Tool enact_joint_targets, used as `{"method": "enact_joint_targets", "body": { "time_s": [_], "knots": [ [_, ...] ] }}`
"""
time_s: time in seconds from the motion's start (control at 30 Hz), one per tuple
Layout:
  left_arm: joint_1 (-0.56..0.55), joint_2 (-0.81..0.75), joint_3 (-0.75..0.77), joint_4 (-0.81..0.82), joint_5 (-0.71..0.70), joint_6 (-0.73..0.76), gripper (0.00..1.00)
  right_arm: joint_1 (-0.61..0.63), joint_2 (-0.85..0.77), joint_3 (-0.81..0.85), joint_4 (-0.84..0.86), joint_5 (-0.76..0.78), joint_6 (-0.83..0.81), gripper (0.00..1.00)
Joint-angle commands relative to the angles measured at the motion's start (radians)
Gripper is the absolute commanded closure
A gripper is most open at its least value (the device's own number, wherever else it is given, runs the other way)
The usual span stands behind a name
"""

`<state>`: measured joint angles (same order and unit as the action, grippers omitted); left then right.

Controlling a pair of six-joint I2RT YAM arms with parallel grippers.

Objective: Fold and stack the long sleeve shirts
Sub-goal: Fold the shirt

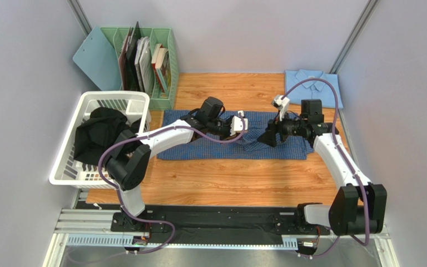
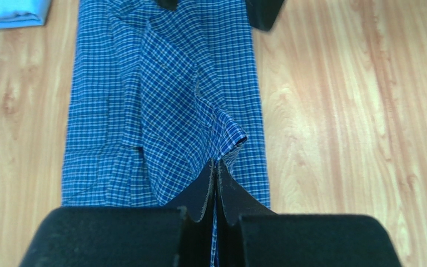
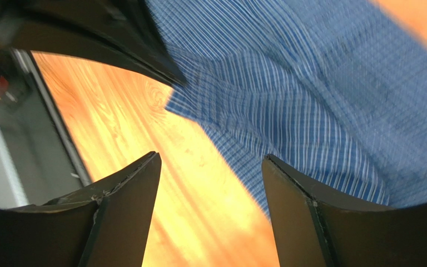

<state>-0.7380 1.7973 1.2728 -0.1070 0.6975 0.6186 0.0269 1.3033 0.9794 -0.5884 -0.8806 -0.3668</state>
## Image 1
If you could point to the black shirt in basket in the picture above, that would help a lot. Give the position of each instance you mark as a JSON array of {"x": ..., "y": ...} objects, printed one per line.
[{"x": 99, "y": 132}]

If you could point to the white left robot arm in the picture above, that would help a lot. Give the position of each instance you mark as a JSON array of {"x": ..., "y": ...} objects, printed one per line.
[{"x": 126, "y": 161}]

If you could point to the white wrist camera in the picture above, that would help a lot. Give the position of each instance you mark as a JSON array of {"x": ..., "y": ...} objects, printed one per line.
[
  {"x": 239, "y": 124},
  {"x": 281, "y": 103}
]

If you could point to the light blue clipboard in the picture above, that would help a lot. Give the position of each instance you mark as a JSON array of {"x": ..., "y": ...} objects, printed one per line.
[{"x": 97, "y": 59}]

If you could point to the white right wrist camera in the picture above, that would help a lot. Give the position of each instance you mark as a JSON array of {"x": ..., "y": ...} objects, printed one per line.
[{"x": 281, "y": 103}]

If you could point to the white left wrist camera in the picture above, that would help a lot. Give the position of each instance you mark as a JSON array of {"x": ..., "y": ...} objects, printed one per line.
[{"x": 239, "y": 124}]

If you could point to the blue checked long sleeve shirt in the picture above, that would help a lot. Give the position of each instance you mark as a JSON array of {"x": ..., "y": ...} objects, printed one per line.
[{"x": 294, "y": 148}]

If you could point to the dark brown folder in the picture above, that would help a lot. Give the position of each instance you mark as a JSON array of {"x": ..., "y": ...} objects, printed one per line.
[{"x": 126, "y": 60}]

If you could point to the red spine book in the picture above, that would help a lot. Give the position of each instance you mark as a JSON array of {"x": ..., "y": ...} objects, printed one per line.
[{"x": 161, "y": 65}]

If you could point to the white paper folder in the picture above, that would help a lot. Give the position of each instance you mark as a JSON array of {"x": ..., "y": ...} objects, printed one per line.
[{"x": 144, "y": 72}]

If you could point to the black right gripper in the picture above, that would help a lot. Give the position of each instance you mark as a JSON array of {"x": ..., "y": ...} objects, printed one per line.
[{"x": 277, "y": 129}]

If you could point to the folded light blue shirt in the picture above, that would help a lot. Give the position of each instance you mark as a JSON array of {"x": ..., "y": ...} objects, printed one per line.
[{"x": 313, "y": 89}]

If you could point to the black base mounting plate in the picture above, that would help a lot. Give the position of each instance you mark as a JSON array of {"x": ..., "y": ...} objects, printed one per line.
[{"x": 204, "y": 225}]

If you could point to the white plastic laundry basket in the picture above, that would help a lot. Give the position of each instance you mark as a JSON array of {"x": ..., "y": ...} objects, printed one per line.
[{"x": 66, "y": 170}]

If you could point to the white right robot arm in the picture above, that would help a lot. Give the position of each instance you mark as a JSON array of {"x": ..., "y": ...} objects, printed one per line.
[{"x": 359, "y": 205}]

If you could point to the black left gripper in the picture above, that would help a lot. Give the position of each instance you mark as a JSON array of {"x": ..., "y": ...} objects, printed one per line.
[{"x": 228, "y": 120}]

